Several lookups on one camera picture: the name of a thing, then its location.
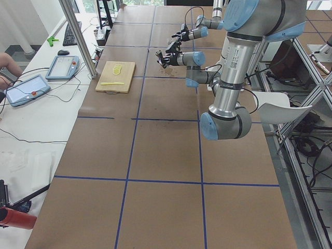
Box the black control box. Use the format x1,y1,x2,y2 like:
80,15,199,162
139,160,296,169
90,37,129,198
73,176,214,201
94,26,110,46

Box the black computer mouse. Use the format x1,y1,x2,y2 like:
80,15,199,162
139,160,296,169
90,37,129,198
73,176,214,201
57,50,70,56

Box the near teach pendant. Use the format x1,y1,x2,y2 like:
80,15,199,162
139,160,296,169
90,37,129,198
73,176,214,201
5,75,51,107

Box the black keyboard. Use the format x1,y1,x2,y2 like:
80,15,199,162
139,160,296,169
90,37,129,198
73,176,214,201
63,24,77,47

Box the green plastic clamp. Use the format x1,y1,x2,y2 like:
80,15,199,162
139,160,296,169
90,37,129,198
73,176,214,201
47,36,59,47

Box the aluminium frame post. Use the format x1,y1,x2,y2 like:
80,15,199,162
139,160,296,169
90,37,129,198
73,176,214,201
59,0,97,79

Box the person in dark jacket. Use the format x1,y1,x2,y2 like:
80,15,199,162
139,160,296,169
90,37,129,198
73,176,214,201
0,52,23,90

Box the yellow plastic knife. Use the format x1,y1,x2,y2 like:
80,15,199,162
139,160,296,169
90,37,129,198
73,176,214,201
100,81,125,86

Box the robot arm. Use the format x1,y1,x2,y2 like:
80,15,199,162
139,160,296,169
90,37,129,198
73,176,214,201
172,1,225,45
156,1,307,140

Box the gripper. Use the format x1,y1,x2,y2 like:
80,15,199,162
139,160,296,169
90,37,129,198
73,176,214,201
157,43,183,66
171,30,193,45

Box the wooden cutting board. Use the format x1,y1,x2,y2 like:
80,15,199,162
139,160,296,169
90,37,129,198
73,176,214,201
95,61,135,93

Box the teach pendant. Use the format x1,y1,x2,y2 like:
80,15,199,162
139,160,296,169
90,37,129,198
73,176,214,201
45,56,80,81
5,75,51,107

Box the white plastic chair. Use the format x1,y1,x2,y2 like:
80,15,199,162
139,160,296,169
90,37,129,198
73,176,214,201
253,91,312,125

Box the far teach pendant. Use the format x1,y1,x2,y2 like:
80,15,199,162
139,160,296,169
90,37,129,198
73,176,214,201
45,56,80,81

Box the lemon slices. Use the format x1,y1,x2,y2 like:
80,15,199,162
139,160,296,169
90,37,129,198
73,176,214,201
112,64,122,75

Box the red thermos bottle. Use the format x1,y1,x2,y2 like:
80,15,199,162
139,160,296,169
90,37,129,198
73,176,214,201
1,207,37,230

